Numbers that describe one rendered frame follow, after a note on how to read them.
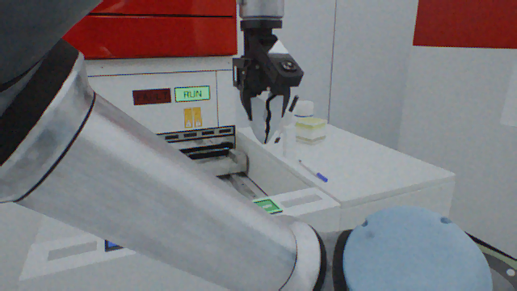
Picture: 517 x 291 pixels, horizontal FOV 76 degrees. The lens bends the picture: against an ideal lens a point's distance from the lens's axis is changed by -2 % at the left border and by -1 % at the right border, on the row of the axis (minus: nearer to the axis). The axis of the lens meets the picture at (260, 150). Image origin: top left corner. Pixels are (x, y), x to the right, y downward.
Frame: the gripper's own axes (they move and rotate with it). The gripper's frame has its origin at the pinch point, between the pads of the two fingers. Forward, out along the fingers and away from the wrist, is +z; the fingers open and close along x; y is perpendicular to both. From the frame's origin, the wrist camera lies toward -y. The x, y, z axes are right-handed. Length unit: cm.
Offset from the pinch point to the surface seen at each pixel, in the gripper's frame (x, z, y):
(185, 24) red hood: 1, -21, 54
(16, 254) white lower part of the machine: 58, 47, 59
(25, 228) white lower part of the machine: 54, 38, 59
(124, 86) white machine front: 20, -3, 59
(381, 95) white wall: -228, 40, 207
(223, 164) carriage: -7, 23, 47
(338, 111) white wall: -175, 51, 207
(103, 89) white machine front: 26, -3, 59
